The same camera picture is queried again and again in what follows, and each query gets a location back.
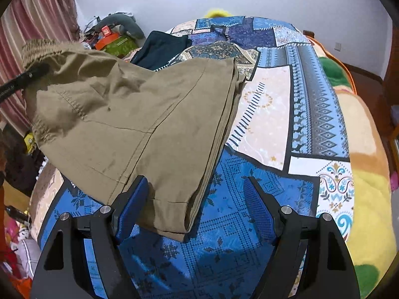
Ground khaki olive pants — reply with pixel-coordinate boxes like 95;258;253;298
22;40;245;242

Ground orange fleece blanket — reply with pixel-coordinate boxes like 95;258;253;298
310;39;397;298

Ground striped red curtain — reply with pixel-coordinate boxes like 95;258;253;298
0;0;81;137

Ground orange box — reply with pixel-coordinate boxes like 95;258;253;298
95;26;120;51

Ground green storage basket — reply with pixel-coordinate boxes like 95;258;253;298
103;35;138;59

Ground dark navy folded garment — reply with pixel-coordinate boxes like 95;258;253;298
130;30;192;71

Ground blue patchwork bedspread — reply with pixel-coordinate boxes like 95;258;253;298
39;15;354;298

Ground yellow curved headboard tube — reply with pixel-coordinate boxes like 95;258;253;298
204;9;232;18

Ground white wall socket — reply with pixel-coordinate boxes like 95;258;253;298
334;43;342;51

